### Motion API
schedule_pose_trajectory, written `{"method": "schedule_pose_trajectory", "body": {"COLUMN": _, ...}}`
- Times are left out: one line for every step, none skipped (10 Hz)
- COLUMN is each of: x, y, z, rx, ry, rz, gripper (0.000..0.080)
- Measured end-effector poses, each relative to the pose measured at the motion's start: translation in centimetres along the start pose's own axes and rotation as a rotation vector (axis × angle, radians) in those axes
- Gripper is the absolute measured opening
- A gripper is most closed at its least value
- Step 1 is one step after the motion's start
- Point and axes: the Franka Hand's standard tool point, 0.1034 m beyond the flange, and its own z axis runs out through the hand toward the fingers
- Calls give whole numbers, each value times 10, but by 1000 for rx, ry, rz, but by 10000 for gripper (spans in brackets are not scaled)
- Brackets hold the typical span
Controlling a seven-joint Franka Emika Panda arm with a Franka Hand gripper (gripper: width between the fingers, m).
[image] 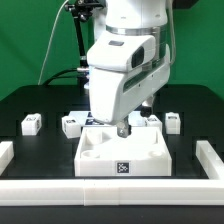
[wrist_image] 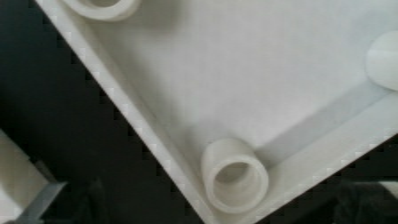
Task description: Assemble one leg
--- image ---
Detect white fence left wall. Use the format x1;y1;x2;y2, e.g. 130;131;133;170
0;141;14;176

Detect white cable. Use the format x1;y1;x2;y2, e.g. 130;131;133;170
37;0;70;86

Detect black camera stand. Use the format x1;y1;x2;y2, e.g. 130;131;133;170
65;0;106;87

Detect black cables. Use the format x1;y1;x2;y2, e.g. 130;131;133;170
43;67;88;87

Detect white square tabletop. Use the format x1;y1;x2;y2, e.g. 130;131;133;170
74;127;172;177

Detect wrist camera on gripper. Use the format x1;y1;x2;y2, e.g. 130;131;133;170
87;31;156;72

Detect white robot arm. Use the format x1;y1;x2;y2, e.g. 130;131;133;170
87;0;172;138

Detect paper sheet with markers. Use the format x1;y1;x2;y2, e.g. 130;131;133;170
69;111;146;126

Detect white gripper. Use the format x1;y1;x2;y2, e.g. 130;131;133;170
89;47;170;138

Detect white fence front wall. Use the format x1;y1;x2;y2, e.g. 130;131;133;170
0;179;224;206

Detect white fence wall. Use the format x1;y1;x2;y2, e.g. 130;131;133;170
0;141;14;176
196;140;224;181
0;179;224;206

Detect white fence right wall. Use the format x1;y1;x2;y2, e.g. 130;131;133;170
196;140;224;181

